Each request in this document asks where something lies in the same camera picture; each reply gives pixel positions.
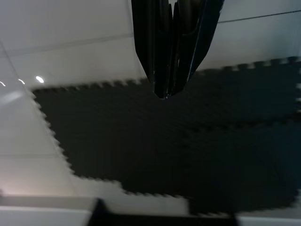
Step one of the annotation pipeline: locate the small black foam puzzle mat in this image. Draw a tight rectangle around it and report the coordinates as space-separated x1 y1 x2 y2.
32 56 301 214

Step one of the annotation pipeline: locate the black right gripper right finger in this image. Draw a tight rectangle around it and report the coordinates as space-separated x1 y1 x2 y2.
170 0 224 97

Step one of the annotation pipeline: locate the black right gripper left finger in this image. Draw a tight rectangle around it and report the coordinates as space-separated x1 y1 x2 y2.
131 0 175 99

